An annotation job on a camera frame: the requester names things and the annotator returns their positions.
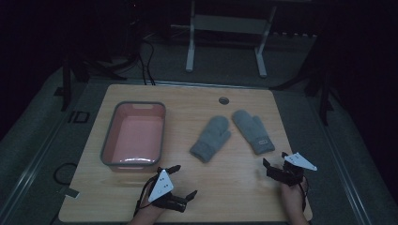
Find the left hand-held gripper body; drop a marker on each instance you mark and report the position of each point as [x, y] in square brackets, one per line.
[161, 186]

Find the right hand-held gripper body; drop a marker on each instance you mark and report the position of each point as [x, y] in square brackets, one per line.
[298, 161]

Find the grey knitted mitten with label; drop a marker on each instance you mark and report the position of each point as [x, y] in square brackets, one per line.
[253, 131]

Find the pink plastic basin grey rim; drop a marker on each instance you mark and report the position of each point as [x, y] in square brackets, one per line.
[136, 137]

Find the plain grey knitted mitten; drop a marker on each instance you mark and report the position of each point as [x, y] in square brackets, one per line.
[212, 137]

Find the person's left hand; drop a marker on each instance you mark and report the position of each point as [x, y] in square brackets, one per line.
[150, 209]

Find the person's right hand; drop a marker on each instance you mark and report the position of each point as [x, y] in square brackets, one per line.
[292, 197]

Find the black tripod stand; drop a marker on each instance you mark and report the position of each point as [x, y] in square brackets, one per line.
[319, 84]
[84, 70]

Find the white metal stand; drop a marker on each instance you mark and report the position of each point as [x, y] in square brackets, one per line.
[225, 25]

